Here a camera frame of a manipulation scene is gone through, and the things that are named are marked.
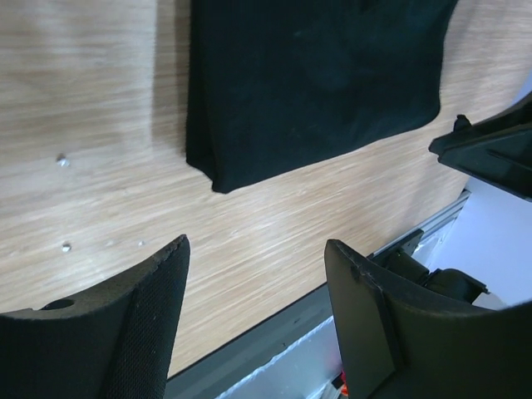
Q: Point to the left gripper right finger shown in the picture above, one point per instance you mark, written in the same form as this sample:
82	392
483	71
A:
398	339

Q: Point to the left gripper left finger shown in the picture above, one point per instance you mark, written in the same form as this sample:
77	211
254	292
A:
112	340

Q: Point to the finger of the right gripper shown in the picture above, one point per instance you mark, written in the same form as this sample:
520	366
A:
496	151

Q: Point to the black t shirt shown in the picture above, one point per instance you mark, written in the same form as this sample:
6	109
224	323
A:
278	85

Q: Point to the aluminium frame rail front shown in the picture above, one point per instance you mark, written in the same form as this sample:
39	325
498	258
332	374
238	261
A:
410	240

